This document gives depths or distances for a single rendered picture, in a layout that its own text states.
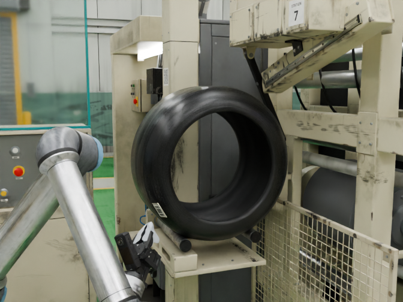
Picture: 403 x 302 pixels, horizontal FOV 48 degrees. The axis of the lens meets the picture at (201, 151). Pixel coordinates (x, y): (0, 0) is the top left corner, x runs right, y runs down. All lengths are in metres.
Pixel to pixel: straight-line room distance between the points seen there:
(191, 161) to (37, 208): 0.74
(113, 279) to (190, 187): 0.90
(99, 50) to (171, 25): 8.87
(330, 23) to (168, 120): 0.61
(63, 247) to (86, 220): 1.11
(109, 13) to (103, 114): 2.31
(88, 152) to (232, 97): 0.54
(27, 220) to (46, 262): 0.84
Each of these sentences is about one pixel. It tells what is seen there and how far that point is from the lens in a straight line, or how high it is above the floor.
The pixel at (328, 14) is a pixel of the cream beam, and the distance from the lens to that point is 1.51.
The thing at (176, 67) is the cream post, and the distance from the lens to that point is 1.92.
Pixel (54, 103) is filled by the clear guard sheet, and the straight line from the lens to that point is 2.23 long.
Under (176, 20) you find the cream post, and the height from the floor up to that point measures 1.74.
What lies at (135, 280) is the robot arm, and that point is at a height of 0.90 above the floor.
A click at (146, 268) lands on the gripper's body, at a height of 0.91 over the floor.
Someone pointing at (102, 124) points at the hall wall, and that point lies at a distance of 10.69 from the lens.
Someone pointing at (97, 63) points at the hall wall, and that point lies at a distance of 10.74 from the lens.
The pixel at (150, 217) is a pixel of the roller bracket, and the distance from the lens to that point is 1.93.
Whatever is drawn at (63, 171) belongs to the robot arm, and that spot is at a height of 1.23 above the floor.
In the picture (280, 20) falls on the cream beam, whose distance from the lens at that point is 1.61.
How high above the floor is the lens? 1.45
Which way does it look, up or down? 8 degrees down
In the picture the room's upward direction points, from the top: straight up
